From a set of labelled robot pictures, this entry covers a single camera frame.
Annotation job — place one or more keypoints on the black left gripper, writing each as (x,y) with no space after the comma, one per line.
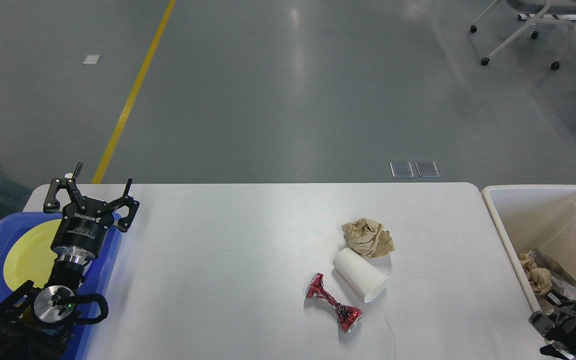
(80,235)

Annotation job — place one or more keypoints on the yellow plastic plate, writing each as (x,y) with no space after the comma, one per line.
(31,257)

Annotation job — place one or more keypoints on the white paper cup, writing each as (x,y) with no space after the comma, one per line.
(366,280)

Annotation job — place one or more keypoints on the brown paper ball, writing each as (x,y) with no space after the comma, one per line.
(368,238)

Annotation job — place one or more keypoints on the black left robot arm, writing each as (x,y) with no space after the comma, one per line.
(36,323)

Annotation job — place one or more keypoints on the crumpled brown paper on foil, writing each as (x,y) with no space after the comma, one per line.
(540,279)

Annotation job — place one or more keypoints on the white plastic bin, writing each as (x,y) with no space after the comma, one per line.
(536,216)

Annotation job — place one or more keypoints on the blue plastic tray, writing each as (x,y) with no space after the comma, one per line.
(96,278)

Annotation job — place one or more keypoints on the crushed red can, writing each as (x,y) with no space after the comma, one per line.
(348,317)

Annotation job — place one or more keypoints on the white office chair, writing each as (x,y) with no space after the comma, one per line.
(540,12)

